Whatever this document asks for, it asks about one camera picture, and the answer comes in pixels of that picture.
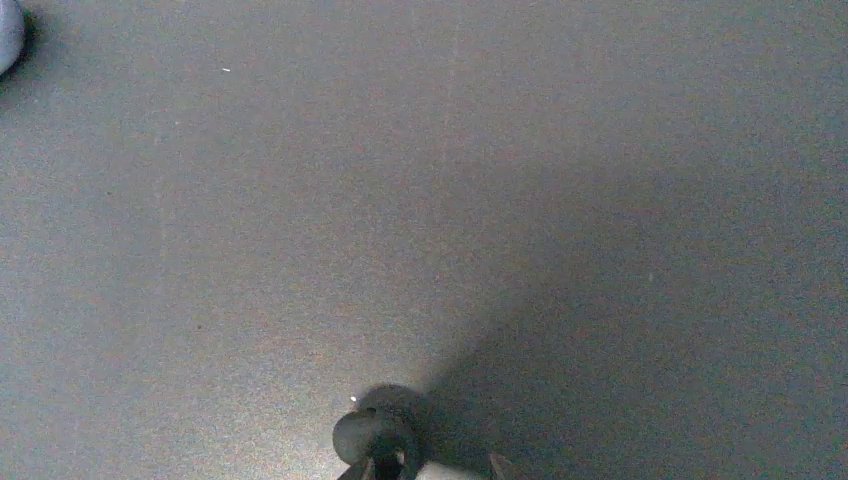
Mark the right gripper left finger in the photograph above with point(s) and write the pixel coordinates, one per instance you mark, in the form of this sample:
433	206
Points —
362	470

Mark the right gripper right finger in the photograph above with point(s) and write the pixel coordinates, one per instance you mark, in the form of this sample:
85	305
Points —
504	469

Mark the black earbud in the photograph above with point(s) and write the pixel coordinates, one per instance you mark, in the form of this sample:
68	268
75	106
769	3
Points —
386	426

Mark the lavender earbud charging case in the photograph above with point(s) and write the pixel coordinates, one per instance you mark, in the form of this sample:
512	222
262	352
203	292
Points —
12	33

